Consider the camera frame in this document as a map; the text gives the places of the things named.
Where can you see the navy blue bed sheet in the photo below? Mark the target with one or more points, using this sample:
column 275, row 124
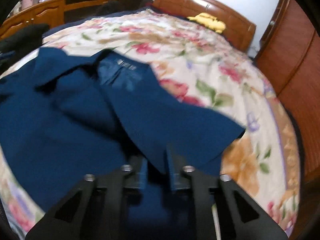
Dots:
column 116, row 14

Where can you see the wooden headboard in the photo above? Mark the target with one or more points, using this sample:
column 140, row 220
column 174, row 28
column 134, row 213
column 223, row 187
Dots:
column 239, row 30

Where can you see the navy blue coat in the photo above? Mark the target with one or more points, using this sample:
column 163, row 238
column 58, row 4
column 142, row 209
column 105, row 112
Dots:
column 63, row 117

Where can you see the black garment pile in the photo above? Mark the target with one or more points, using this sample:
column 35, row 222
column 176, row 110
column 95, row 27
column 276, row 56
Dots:
column 20, row 44

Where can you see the wooden wardrobe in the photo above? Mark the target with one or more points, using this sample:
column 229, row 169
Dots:
column 289, row 59

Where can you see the floral fleece blanket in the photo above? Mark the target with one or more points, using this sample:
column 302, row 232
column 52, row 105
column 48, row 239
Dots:
column 196, row 65

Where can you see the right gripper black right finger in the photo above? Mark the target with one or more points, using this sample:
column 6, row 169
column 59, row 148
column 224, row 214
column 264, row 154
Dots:
column 218, row 208

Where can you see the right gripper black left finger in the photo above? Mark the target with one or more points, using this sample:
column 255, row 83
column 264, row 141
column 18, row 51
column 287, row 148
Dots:
column 96, row 207

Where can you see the yellow plush toy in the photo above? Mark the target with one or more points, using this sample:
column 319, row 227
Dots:
column 209, row 21

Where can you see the wooden desk with drawers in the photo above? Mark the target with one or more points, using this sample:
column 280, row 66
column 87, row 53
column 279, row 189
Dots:
column 51, row 12

